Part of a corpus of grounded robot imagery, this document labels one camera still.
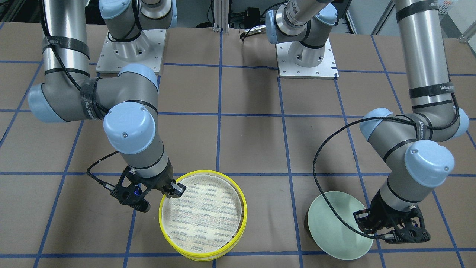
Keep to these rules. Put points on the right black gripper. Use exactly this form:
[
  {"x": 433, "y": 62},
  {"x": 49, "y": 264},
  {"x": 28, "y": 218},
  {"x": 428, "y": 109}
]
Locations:
[{"x": 162, "y": 181}]

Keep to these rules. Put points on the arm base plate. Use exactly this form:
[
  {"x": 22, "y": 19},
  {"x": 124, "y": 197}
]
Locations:
[
  {"x": 297, "y": 61},
  {"x": 147, "y": 49}
]

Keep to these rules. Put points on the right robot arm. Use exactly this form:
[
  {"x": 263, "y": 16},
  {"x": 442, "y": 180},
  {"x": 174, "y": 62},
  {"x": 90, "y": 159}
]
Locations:
[{"x": 127, "y": 104}]

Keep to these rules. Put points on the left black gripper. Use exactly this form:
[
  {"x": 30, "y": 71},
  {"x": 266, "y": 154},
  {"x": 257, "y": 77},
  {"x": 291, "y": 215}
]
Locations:
[{"x": 383, "y": 209}]

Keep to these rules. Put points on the aluminium frame post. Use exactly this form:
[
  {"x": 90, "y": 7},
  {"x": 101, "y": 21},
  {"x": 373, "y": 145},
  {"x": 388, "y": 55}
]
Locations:
[{"x": 221, "y": 10}]

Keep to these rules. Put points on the light green plate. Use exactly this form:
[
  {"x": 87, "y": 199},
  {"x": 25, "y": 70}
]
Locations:
[{"x": 330, "y": 234}]

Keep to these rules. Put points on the yellow bamboo steamer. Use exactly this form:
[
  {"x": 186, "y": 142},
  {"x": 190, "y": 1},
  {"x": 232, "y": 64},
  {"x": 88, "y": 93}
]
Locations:
[
  {"x": 203, "y": 234},
  {"x": 207, "y": 188}
]

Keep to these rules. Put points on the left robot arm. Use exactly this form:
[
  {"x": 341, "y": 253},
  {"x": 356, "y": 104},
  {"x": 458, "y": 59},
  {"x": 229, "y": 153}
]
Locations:
[{"x": 409, "y": 143}]

